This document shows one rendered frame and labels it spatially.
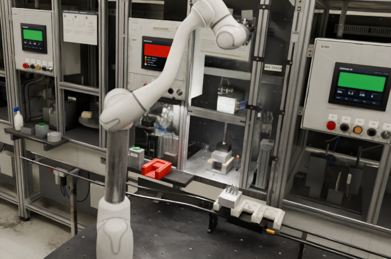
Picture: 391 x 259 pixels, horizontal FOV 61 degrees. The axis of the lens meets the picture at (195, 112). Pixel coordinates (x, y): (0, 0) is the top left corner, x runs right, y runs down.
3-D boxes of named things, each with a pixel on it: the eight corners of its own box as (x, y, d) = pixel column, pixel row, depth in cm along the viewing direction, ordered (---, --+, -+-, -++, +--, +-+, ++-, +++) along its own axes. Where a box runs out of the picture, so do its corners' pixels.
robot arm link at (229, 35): (252, 38, 142) (235, 12, 142) (241, 42, 129) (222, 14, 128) (233, 52, 147) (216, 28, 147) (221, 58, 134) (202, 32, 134)
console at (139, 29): (124, 91, 213) (125, 17, 201) (149, 85, 238) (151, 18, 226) (182, 102, 197) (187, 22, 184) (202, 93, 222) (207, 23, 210)
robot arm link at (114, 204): (95, 249, 158) (96, 222, 178) (130, 247, 163) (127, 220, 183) (102, 92, 138) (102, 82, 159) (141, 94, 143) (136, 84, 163)
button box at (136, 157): (128, 166, 212) (128, 149, 209) (135, 162, 219) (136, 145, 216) (138, 169, 209) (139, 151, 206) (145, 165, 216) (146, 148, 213)
